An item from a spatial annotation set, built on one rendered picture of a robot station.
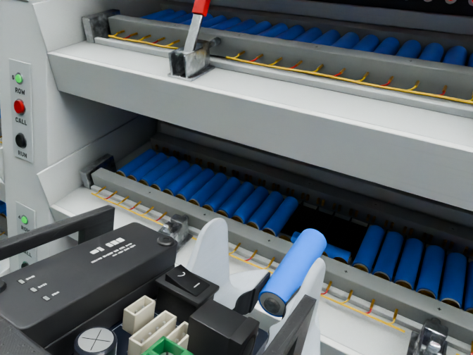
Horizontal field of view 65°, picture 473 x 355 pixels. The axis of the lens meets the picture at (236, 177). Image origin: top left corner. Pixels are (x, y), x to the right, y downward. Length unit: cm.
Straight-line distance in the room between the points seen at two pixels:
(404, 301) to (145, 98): 31
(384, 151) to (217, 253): 16
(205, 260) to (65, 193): 39
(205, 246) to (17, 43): 41
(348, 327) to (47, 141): 39
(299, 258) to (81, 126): 38
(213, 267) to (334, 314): 22
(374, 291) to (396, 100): 17
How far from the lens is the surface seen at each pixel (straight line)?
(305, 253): 23
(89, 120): 54
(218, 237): 17
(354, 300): 39
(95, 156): 55
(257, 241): 40
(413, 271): 41
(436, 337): 36
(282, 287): 21
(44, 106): 50
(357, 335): 37
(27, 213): 58
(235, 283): 20
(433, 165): 29
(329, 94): 33
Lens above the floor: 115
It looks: 19 degrees down
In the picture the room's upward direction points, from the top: 9 degrees clockwise
